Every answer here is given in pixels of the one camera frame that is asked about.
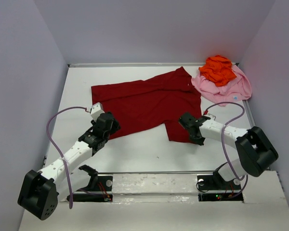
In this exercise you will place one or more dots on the right side metal rail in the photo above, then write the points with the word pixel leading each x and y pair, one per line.
pixel 257 118

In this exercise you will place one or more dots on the front metal rail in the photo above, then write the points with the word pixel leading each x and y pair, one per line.
pixel 206 172

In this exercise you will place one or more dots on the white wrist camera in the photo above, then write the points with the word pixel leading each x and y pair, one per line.
pixel 95 111
pixel 207 114

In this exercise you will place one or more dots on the pink t shirt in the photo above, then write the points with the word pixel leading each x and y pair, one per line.
pixel 236 90

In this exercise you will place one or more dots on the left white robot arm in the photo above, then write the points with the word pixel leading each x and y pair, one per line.
pixel 42 190

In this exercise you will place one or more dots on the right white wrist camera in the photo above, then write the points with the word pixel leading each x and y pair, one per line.
pixel 207 114

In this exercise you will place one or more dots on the dark red t shirt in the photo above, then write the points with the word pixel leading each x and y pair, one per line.
pixel 144 104

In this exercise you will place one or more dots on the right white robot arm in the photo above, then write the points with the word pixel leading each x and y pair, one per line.
pixel 255 151

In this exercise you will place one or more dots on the metal rail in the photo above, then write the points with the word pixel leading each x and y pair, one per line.
pixel 257 118
pixel 206 172

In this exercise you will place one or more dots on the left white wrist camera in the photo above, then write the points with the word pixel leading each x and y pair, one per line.
pixel 95 111

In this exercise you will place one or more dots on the orange t shirt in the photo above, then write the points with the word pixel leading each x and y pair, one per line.
pixel 218 69

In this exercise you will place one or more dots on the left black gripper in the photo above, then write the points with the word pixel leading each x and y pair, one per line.
pixel 111 124

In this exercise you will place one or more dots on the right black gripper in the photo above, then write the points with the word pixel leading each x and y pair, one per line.
pixel 191 127

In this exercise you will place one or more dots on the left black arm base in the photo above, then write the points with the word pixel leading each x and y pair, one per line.
pixel 96 192

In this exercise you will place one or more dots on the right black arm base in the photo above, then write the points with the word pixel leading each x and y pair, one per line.
pixel 210 191

